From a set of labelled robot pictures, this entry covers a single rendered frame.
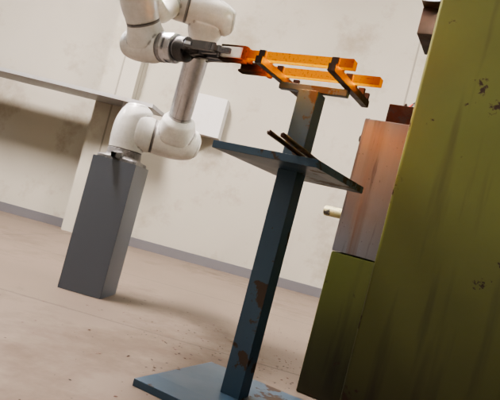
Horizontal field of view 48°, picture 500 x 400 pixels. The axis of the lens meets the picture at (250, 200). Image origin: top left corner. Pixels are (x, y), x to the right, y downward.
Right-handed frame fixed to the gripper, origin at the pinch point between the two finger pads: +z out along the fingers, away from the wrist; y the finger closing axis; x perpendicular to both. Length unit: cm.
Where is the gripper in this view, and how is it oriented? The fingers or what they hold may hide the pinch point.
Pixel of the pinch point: (234, 54)
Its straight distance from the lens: 163.6
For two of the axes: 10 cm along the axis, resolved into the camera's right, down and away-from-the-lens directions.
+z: 8.5, 2.1, -4.9
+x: 2.5, -9.7, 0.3
